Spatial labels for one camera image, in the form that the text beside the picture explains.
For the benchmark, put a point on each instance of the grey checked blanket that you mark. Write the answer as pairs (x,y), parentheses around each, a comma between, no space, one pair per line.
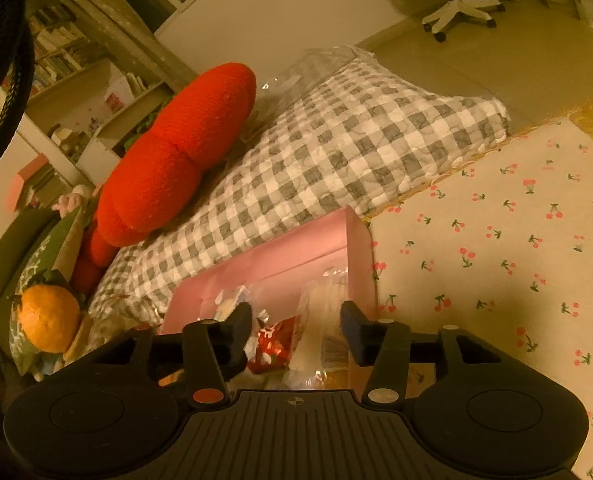
(326,150)

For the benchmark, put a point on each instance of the glass jar with tangerine lid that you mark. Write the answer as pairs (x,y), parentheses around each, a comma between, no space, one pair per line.
(49,317)

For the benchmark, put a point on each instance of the cherry print bed sheet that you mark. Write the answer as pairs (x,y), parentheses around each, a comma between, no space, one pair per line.
(501,260)

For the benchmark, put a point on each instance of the clear bread packet with barcode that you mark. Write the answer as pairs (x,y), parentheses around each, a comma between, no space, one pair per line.
(319,320)

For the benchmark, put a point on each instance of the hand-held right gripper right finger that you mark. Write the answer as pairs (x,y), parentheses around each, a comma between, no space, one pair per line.
(352,332)

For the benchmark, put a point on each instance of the small red pumpkin cushion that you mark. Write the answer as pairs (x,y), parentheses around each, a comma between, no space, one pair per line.
(94,260)

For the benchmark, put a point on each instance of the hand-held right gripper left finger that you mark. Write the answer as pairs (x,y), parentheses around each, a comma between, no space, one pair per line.
(239,332)

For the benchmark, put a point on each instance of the white bookshelf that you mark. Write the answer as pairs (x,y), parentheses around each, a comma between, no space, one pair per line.
(106,110)

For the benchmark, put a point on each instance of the green sofa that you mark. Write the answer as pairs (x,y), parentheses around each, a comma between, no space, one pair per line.
(6,270)

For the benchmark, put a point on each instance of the red heart-print snack packet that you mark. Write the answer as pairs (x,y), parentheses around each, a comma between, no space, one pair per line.
(271,345)

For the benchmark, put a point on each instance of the large red pumpkin cushion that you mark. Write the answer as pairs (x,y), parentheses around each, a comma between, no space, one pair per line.
(176,160)

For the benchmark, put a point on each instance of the pink plush toy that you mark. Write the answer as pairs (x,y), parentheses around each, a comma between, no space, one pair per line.
(71,201)

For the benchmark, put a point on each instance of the green patterned pillow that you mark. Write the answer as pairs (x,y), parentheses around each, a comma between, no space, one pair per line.
(46,255)

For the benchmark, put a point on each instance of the pink cardboard box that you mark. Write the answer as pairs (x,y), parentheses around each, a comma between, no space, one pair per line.
(276,265)

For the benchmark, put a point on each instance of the stack of books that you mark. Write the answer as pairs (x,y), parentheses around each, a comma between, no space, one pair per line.
(36,180)

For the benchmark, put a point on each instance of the office chair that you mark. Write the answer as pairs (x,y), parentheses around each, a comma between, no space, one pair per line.
(456,5)

